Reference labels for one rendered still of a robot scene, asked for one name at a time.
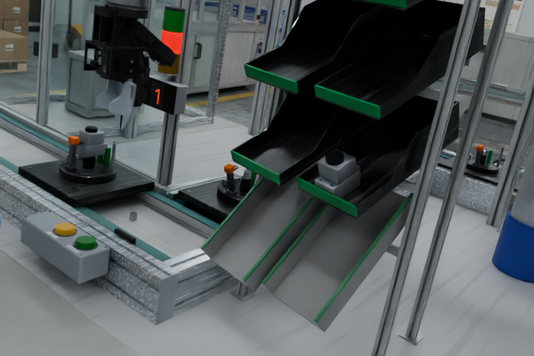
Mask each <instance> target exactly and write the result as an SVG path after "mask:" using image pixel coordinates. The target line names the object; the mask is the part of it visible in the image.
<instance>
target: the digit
mask: <svg viewBox="0 0 534 356"><path fill-rule="evenodd" d="M164 88H165V85H164V84H162V83H158V82H155V81H152V85H151V92H150V100H149V104H150V105H153V106H156V107H159V108H161V109H162V108H163V101H164Z"/></svg>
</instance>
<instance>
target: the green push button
mask: <svg viewBox="0 0 534 356"><path fill-rule="evenodd" d="M75 246H76V247H78V248H80V249H91V248H94V247H95V246H96V239H95V238H93V237H92V236H86V235H84V236H80V237H78V238H77V239H76V240H75Z"/></svg>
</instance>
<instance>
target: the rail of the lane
mask: <svg viewBox="0 0 534 356"><path fill-rule="evenodd" d="M45 211H53V212H54V213H56V214H57V215H59V216H60V217H62V218H63V219H65V220H67V221H69V222H70V223H71V224H73V225H75V226H77V227H78V228H80V229H81V230H83V231H84V232H86V233H87V234H89V235H90V236H92V237H93V238H95V239H97V240H98V241H100V242H101V243H103V244H104V245H106V246H108V247H110V257H109V266H108V273H107V274H105V275H102V276H100V277H96V278H94V279H91V281H93V282H95V283H96V284H97V285H98V286H100V287H101V288H103V289H105V290H106V291H107V292H109V293H110V294H111V295H112V296H114V297H116V298H117V299H119V300H120V301H121V302H123V303H124V304H126V305H127V306H128V307H130V308H132V309H133V310H134V311H135V312H137V313H138V314H140V315H141V316H143V317H144V318H146V319H147V320H148V321H149V322H151V323H153V324H154V325H158V324H160V323H163V322H164V321H166V320H168V319H171V318H172V317H173V313H174V307H175V302H176V290H177V285H178V279H179V272H178V271H176V270H175V269H173V268H172V267H170V266H168V265H166V264H165V263H164V262H162V261H160V260H158V259H156V258H155V257H153V256H152V255H150V254H148V253H146V252H145V251H144V250H142V249H140V248H138V247H137V246H135V244H136V238H134V237H132V236H131V235H129V234H127V233H126V232H124V231H123V230H120V229H118V228H116V229H114V232H112V231H111V230H108V229H107V228H106V227H104V226H102V225H100V224H99V223H97V222H96V221H94V220H93V219H90V218H89V217H87V216H86V215H84V214H82V213H81V212H79V211H77V210H76V209H75V208H73V207H71V206H69V205H67V204H66V203H64V202H63V201H61V200H59V199H57V198H56V197H55V196H53V195H51V194H49V193H48V192H46V191H45V190H43V189H41V188H39V187H38V186H36V185H35V184H33V183H31V182H29V181H28V180H27V179H25V178H23V177H22V176H19V175H18V174H17V173H15V172H13V171H11V170H10V169H8V168H7V167H5V166H4V165H2V164H0V214H1V217H2V218H4V219H5V220H6V221H7V222H9V223H11V224H12V225H13V226H15V227H17V228H18V229H19V230H20V231H21V218H22V217H25V216H28V215H35V214H38V213H41V212H45Z"/></svg>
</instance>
